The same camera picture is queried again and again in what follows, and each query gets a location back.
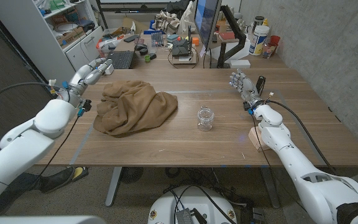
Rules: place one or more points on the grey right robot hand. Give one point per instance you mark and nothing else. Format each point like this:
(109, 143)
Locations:
(246, 88)

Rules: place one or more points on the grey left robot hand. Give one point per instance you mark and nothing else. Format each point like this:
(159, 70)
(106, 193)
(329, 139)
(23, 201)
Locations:
(81, 82)

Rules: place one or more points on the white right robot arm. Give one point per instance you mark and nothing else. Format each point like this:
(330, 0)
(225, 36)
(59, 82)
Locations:
(297, 168)

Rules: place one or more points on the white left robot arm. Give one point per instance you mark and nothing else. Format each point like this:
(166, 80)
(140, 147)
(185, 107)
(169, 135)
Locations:
(20, 146)

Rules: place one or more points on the brown jacket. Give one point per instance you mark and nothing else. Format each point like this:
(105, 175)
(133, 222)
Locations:
(135, 105)

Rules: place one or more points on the black remote control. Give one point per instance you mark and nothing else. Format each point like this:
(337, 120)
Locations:
(260, 84)

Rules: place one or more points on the small white box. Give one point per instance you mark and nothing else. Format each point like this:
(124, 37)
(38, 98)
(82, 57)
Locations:
(239, 63)

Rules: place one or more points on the white power strip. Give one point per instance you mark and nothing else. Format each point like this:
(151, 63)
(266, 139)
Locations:
(108, 71)

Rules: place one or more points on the black laptop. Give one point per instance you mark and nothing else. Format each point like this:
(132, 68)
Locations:
(120, 59)

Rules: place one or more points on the cardboard box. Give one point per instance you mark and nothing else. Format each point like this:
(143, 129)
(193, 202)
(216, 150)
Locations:
(70, 36)

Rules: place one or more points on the beige wooden block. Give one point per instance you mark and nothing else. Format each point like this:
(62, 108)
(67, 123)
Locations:
(253, 137)

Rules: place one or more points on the white wipes canister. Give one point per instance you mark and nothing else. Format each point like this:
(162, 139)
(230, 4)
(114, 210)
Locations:
(258, 40)

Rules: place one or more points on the clear glass jar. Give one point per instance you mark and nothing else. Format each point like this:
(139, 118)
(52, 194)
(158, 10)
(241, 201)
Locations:
(205, 119)

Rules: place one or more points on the white shelf cabinet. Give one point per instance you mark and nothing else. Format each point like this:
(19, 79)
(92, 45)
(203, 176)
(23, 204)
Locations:
(42, 46)

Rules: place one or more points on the red cup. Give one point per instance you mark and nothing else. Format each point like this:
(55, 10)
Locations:
(275, 40)

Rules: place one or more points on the black smartphone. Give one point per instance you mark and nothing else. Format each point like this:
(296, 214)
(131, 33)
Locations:
(131, 38)

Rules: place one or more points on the black lidded jar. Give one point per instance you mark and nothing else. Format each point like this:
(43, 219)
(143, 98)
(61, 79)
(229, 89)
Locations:
(258, 21)

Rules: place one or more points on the yellow bottle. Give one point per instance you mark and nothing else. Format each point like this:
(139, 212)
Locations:
(265, 22)

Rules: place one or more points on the black computer mouse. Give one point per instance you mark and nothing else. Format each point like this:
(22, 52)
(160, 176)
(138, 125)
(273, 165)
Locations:
(140, 47)

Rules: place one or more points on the orange cube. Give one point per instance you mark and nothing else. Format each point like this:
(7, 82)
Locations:
(195, 41)

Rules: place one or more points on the small green cup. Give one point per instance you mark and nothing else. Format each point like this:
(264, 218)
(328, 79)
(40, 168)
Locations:
(147, 58)

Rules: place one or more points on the black router box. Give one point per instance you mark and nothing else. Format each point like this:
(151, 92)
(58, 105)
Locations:
(180, 48)

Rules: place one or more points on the computer monitor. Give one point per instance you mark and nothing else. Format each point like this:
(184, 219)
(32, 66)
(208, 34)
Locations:
(207, 18)

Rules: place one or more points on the black shoe yellow sole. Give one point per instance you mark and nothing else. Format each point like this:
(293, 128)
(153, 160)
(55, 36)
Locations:
(57, 179)

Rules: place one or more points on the grey table leg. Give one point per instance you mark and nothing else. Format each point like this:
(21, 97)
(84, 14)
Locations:
(113, 186)
(270, 186)

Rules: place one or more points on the beige crumpled cloth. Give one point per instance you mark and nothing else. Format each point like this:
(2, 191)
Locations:
(166, 22)

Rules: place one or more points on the black round fan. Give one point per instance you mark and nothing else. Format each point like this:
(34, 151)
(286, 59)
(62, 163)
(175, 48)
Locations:
(131, 174)

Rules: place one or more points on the person's dark trousered leg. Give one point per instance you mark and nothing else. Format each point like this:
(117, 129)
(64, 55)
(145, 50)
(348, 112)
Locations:
(20, 189)

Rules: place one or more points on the white robot torso base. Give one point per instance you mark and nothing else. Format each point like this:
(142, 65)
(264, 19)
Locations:
(166, 205)

